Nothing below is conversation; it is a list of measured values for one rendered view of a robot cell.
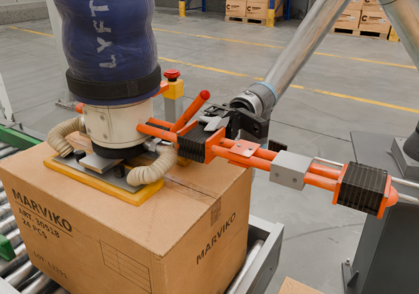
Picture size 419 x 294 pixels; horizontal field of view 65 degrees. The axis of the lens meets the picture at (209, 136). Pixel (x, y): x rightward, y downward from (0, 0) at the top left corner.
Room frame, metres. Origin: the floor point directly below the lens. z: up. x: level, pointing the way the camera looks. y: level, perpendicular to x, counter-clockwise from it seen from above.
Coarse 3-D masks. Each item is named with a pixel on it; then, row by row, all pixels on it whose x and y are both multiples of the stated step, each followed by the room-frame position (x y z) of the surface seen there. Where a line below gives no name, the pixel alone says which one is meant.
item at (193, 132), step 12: (180, 132) 0.65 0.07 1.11; (192, 132) 0.67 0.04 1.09; (204, 132) 0.67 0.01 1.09; (216, 132) 0.65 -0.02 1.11; (180, 144) 0.65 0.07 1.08; (192, 144) 0.62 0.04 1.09; (204, 144) 0.61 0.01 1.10; (216, 144) 0.64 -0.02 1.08; (180, 156) 0.64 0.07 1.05; (192, 156) 0.62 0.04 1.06; (204, 156) 0.61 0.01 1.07
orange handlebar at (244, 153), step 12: (168, 84) 1.03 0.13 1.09; (156, 120) 0.75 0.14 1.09; (144, 132) 0.71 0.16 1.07; (156, 132) 0.70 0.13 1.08; (168, 132) 0.69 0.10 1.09; (228, 144) 0.64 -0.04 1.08; (240, 144) 0.62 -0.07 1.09; (252, 144) 0.62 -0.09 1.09; (228, 156) 0.60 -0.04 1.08; (240, 156) 0.59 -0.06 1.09; (252, 156) 0.58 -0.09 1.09; (264, 156) 0.60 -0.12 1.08; (264, 168) 0.55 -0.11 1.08; (312, 168) 0.55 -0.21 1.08; (324, 168) 0.54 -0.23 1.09; (312, 180) 0.51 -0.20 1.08; (324, 180) 0.50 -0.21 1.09; (336, 180) 0.50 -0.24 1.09; (396, 192) 0.46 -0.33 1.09
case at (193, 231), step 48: (48, 144) 0.87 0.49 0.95; (48, 192) 0.64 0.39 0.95; (96, 192) 0.64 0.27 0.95; (192, 192) 0.64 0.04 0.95; (240, 192) 0.72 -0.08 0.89; (48, 240) 0.67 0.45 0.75; (96, 240) 0.55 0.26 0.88; (144, 240) 0.48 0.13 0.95; (192, 240) 0.52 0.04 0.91; (240, 240) 0.73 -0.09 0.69; (96, 288) 0.58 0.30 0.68; (144, 288) 0.48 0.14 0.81; (192, 288) 0.52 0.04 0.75
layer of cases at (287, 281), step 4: (284, 280) 0.70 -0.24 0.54; (288, 280) 0.70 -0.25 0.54; (292, 280) 0.70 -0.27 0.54; (284, 284) 0.69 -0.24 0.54; (288, 284) 0.69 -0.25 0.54; (292, 284) 0.69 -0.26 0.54; (296, 284) 0.69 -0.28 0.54; (300, 284) 0.69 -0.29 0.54; (280, 288) 0.68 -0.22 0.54; (284, 288) 0.67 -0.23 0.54; (288, 288) 0.67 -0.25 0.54; (292, 288) 0.67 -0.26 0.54; (296, 288) 0.67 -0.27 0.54; (300, 288) 0.67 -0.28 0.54; (304, 288) 0.67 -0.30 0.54; (308, 288) 0.67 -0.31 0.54; (312, 288) 0.67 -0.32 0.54; (280, 292) 0.66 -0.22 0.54; (284, 292) 0.66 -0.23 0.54; (288, 292) 0.66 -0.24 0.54; (292, 292) 0.66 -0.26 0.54; (296, 292) 0.66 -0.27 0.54; (300, 292) 0.66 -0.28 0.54; (304, 292) 0.66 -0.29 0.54; (308, 292) 0.66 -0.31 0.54; (312, 292) 0.66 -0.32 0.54; (316, 292) 0.66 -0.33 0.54; (320, 292) 0.66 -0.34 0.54
